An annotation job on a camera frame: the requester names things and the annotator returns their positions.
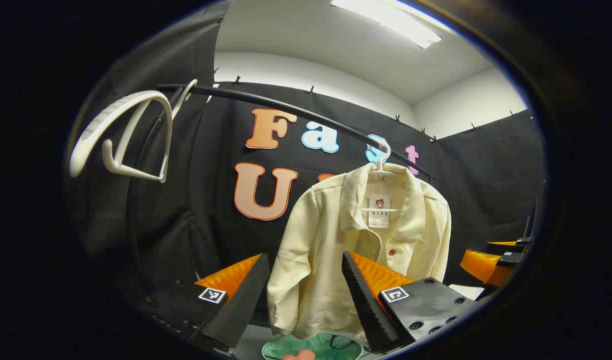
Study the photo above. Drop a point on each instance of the ceiling light panel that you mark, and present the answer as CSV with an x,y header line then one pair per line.
x,y
390,20

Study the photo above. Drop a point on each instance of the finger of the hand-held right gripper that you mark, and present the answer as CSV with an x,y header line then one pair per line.
x,y
531,220
480,265

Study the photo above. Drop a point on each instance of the empty white hanger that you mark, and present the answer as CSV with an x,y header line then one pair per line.
x,y
111,107

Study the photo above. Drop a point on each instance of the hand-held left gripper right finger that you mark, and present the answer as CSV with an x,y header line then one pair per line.
x,y
365,305

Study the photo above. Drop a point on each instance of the white clothes hanger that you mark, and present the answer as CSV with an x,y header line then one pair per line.
x,y
381,167

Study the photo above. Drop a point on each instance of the cream button jacket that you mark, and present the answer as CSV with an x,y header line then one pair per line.
x,y
315,250

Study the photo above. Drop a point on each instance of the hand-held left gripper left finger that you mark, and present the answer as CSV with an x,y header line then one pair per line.
x,y
243,300

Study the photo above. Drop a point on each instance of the black clothes rail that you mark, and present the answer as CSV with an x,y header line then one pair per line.
x,y
296,108

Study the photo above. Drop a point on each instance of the green laundry hamper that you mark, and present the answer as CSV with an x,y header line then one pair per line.
x,y
315,347

